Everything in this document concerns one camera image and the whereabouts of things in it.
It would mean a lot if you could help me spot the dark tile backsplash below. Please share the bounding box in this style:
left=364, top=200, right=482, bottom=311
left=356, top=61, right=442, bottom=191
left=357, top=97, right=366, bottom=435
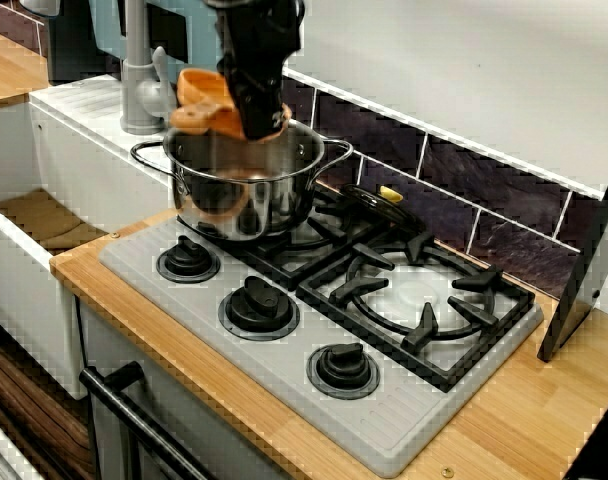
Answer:
left=0, top=0, right=608, bottom=304

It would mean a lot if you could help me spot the grey stove top plate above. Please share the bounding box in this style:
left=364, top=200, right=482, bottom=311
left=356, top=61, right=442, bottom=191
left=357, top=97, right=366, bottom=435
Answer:
left=98, top=199, right=545, bottom=479

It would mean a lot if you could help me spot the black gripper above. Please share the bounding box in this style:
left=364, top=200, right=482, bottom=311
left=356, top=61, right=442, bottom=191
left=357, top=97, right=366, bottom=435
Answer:
left=217, top=19, right=305, bottom=142

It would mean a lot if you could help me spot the white oven cabinet front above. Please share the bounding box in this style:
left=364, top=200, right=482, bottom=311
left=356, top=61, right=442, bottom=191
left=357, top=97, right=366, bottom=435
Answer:
left=76, top=299, right=305, bottom=480

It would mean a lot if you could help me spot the black stove knob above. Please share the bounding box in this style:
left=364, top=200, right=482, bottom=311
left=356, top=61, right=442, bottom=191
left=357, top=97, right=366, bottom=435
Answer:
left=218, top=275, right=301, bottom=341
left=156, top=235, right=221, bottom=284
left=306, top=343, right=381, bottom=400

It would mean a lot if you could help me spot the black oven door handle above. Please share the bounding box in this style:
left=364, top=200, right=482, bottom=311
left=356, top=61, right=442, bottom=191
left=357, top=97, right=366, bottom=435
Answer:
left=78, top=362, right=210, bottom=480

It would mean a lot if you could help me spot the orange toy frying pan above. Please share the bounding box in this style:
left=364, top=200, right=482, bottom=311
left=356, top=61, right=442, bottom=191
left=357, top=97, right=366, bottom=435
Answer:
left=168, top=67, right=294, bottom=145

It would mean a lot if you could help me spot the stainless steel pot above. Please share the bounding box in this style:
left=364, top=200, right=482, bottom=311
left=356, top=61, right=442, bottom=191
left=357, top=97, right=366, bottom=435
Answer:
left=130, top=119, right=355, bottom=244

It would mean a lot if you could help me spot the wooden kitchen countertop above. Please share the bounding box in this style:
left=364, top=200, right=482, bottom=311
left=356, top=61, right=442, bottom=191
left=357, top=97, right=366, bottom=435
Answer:
left=49, top=164, right=608, bottom=480

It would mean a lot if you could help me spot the black burner grate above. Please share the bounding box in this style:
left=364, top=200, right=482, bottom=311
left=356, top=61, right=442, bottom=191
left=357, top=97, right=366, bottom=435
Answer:
left=296, top=234, right=535, bottom=394
left=178, top=184, right=420, bottom=291

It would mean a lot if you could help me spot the grey toy faucet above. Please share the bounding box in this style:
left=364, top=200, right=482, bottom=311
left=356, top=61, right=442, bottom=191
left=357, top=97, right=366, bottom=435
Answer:
left=119, top=0, right=180, bottom=135

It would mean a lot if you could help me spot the white sink unit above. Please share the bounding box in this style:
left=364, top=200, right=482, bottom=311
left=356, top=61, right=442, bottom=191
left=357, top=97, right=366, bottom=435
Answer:
left=0, top=74, right=185, bottom=401

